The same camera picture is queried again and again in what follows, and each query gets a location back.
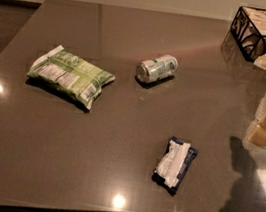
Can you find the silver green 7up can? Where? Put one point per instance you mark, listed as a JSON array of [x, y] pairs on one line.
[[150, 71]]

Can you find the green white chip bag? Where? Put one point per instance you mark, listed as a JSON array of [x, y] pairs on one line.
[[71, 75]]

